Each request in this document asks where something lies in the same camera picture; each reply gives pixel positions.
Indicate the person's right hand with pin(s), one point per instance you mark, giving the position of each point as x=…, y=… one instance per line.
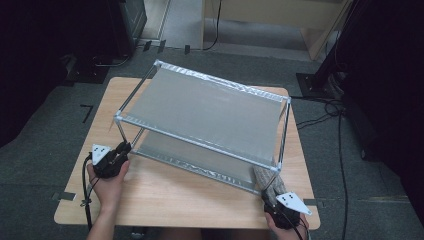
x=290, y=235

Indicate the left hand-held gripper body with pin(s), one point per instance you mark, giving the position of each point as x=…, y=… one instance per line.
x=108, y=165

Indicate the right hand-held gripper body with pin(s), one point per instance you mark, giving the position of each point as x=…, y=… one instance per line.
x=293, y=201

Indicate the silver two-tier metal rack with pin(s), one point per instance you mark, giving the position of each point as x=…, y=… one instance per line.
x=206, y=110

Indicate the person's left hand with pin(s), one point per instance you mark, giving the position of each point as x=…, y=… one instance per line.
x=108, y=191

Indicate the grey tape piece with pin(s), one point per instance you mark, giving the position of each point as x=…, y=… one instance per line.
x=63, y=196
x=310, y=202

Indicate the black stand base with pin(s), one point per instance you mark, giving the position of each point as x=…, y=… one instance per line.
x=86, y=73
x=316, y=85

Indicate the dark cabinet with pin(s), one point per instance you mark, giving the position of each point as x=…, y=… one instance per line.
x=128, y=23

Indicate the grey knitted cloth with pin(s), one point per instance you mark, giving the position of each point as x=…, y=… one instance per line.
x=266, y=178

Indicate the light wooden cabinet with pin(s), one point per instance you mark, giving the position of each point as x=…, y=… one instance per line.
x=266, y=13

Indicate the black tape strip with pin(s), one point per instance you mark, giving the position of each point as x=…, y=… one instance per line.
x=161, y=46
x=187, y=49
x=147, y=45

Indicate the angled black tape mark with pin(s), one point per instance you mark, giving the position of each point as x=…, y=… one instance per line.
x=89, y=111

